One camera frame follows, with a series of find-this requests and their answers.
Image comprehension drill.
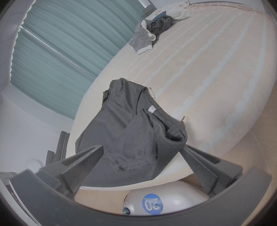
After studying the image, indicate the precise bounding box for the black shiny garment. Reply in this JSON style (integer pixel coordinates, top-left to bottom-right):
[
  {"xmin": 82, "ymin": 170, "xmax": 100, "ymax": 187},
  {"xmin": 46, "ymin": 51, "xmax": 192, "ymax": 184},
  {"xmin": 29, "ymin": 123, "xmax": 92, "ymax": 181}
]
[{"xmin": 147, "ymin": 16, "xmax": 175, "ymax": 42}]

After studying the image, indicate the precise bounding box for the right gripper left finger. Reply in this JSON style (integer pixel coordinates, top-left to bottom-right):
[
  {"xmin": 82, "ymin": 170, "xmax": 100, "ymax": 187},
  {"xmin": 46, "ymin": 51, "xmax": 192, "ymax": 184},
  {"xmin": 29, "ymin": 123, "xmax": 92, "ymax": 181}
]
[{"xmin": 36, "ymin": 145, "xmax": 104, "ymax": 194}]

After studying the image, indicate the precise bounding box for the grey bedside table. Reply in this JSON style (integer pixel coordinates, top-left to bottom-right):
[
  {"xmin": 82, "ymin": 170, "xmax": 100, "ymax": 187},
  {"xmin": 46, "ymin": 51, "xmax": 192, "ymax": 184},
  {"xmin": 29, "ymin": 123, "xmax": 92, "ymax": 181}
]
[{"xmin": 142, "ymin": 5, "xmax": 156, "ymax": 18}]

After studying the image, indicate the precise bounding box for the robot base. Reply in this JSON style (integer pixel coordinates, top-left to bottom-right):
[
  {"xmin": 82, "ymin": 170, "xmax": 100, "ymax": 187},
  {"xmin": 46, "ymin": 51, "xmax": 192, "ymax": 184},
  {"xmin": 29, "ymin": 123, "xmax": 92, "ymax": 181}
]
[{"xmin": 122, "ymin": 180, "xmax": 211, "ymax": 217}]

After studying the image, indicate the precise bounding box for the blue-green curtain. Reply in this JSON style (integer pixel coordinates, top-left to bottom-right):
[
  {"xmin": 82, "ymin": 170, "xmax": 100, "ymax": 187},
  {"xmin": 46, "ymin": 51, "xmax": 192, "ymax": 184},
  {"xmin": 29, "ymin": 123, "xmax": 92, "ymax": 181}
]
[
  {"xmin": 21, "ymin": 0, "xmax": 146, "ymax": 78},
  {"xmin": 10, "ymin": 28, "xmax": 102, "ymax": 121}
]

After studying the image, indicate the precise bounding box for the black chest of drawers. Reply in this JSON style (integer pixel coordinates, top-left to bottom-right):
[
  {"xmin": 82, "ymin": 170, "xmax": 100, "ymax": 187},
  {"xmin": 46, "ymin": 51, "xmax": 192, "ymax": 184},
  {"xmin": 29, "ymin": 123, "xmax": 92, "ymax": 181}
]
[{"xmin": 45, "ymin": 131, "xmax": 69, "ymax": 163}]

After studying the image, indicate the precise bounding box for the bed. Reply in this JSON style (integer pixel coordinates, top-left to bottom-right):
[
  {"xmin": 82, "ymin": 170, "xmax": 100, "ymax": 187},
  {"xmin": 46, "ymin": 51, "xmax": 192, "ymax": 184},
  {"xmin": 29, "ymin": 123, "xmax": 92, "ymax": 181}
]
[{"xmin": 69, "ymin": 0, "xmax": 277, "ymax": 190}]

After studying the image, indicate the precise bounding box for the white printed pillow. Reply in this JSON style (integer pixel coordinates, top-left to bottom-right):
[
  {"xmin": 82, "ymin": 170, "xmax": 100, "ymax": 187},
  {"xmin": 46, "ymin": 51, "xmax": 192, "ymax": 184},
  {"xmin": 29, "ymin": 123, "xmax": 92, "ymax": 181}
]
[{"xmin": 153, "ymin": 0, "xmax": 191, "ymax": 17}]

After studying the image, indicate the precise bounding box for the black T-shirt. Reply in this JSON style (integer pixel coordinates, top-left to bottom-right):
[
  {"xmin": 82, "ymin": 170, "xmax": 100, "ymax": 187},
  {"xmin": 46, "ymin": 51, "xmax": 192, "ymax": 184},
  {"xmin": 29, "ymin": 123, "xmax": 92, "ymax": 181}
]
[{"xmin": 75, "ymin": 78, "xmax": 188, "ymax": 188}]

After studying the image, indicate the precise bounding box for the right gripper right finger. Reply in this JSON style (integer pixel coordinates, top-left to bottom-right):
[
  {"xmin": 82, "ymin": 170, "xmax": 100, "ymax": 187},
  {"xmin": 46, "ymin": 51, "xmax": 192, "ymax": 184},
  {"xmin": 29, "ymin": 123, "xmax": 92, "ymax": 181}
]
[{"xmin": 181, "ymin": 145, "xmax": 243, "ymax": 195}]

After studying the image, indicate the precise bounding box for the grey garment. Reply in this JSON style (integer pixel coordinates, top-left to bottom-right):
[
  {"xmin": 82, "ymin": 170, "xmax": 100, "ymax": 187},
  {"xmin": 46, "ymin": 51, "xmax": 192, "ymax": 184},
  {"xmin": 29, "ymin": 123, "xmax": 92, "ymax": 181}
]
[{"xmin": 128, "ymin": 20, "xmax": 156, "ymax": 55}]

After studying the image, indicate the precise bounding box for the white trash bin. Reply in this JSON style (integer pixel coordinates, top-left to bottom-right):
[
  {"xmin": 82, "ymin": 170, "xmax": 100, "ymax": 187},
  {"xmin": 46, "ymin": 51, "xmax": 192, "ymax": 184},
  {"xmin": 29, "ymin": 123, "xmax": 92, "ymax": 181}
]
[{"xmin": 25, "ymin": 158, "xmax": 44, "ymax": 168}]

